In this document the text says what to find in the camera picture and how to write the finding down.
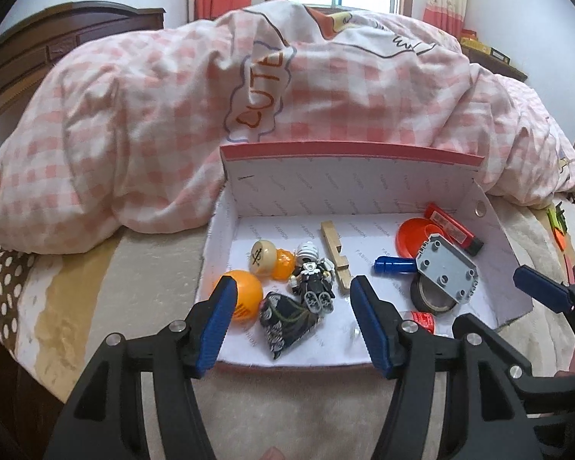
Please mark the dark wooden headboard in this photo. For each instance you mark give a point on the dark wooden headboard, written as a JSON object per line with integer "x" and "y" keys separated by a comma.
{"x": 52, "y": 38}

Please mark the red cardboard box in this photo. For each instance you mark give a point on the red cardboard box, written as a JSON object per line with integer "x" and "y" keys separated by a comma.
{"x": 340, "y": 187}

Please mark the blue plastic cylinder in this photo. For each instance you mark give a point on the blue plastic cylinder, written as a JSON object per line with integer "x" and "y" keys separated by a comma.
{"x": 395, "y": 265}

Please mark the wooden desk with clutter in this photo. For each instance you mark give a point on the wooden desk with clutter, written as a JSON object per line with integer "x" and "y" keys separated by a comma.
{"x": 493, "y": 55}

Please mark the dark tape roll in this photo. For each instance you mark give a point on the dark tape roll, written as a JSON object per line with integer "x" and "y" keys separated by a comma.
{"x": 419, "y": 297}

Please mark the dark wooden bed rail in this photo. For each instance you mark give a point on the dark wooden bed rail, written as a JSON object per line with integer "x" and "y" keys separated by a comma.
{"x": 19, "y": 393}

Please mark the red tube with black cap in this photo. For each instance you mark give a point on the red tube with black cap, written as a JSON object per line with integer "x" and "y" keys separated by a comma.
{"x": 453, "y": 227}

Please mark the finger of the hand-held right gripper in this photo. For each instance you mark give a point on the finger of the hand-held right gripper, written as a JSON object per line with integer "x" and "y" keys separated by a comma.
{"x": 541, "y": 287}
{"x": 484, "y": 333}

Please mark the orange plastic ball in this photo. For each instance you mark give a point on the orange plastic ball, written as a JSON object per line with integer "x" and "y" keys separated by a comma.
{"x": 247, "y": 292}

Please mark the orange and green toys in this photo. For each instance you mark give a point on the orange and green toys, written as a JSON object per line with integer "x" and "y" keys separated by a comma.
{"x": 558, "y": 223}

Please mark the grey studded plate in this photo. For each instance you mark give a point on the grey studded plate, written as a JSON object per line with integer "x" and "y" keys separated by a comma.
{"x": 448, "y": 268}

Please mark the clear bottle with red label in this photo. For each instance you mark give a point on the clear bottle with red label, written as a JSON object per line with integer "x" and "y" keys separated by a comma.
{"x": 424, "y": 322}

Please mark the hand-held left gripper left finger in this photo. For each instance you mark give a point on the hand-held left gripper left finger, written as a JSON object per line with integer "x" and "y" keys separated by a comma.
{"x": 215, "y": 328}

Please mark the notched wooden block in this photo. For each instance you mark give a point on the notched wooden block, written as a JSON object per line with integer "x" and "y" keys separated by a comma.
{"x": 333, "y": 244}

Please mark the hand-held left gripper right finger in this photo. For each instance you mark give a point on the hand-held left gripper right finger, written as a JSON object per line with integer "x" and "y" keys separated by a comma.
{"x": 371, "y": 328}

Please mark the pink checked quilt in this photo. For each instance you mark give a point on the pink checked quilt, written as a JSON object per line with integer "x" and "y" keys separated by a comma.
{"x": 148, "y": 129}

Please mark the beige plush blanket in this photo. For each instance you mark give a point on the beige plush blanket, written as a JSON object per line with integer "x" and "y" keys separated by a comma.
{"x": 292, "y": 417}

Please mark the brown polka-dot sheet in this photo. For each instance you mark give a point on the brown polka-dot sheet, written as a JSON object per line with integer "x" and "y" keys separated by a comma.
{"x": 5, "y": 287}

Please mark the dark patterned fabric pouch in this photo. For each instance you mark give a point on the dark patterned fabric pouch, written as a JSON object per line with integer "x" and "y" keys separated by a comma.
{"x": 282, "y": 326}

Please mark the black white toy figure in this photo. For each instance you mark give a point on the black white toy figure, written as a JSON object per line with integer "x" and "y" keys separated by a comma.
{"x": 311, "y": 273}

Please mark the red plastic funnel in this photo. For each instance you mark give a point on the red plastic funnel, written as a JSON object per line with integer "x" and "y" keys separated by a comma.
{"x": 409, "y": 239}

